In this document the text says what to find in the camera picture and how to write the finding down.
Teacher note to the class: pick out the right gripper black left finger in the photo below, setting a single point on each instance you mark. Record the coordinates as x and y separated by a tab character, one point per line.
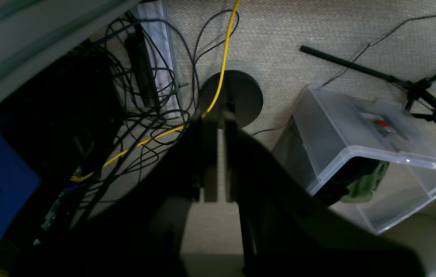
141	234

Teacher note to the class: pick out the black tripod stand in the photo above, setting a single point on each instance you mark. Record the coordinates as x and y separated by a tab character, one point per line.
414	90

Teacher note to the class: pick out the black power strip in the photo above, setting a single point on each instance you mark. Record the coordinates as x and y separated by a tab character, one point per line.
135	46

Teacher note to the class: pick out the clear plastic storage bin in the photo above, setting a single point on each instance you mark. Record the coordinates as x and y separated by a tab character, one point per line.
329	129

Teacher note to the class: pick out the round dark table base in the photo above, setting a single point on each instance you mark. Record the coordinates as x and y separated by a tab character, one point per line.
239	90

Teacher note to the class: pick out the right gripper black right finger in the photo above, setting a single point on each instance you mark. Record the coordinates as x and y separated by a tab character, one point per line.
288	233

